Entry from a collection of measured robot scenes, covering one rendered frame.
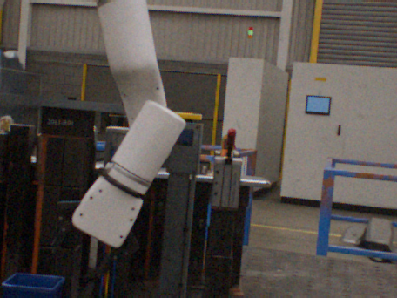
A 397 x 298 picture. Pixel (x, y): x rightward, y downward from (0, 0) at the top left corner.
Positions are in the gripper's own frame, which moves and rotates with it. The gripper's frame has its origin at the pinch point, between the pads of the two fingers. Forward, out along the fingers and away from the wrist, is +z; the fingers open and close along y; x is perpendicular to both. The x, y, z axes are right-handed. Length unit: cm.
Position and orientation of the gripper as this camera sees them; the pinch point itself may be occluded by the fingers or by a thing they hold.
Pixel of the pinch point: (78, 259)
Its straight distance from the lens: 124.6
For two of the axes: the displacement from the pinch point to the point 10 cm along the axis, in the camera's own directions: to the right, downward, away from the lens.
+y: 8.4, 5.0, 2.2
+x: -1.9, -1.0, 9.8
